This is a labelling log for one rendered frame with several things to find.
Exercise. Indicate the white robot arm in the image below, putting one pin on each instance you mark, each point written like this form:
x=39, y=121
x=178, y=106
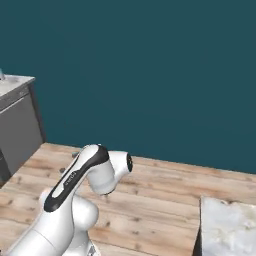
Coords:
x=71, y=213

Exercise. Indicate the white marble dining counter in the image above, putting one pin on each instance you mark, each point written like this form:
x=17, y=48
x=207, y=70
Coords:
x=230, y=230

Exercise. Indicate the grey kitchen cabinet run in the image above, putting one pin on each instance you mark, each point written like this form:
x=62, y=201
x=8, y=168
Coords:
x=16, y=130

